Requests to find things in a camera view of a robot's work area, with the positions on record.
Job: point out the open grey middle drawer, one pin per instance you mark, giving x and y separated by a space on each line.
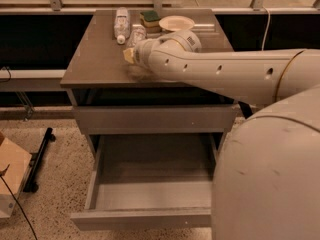
151 181

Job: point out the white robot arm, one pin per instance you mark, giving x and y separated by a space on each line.
266 184

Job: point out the black table leg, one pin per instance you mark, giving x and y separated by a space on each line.
246 109

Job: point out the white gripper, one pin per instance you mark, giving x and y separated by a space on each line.
141 53

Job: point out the clear plastic water bottle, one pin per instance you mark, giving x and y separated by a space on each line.
138 34

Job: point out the cardboard box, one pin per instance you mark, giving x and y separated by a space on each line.
14 165

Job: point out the white labelled plastic bottle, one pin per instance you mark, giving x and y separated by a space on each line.
122 25

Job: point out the white ceramic bowl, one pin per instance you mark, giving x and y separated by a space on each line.
176 23

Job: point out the closed grey top drawer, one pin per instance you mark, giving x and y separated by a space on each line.
154 119

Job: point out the green yellow sponge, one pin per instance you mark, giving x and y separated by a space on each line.
150 21

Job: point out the grey drawer cabinet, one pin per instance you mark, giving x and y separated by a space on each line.
98 76

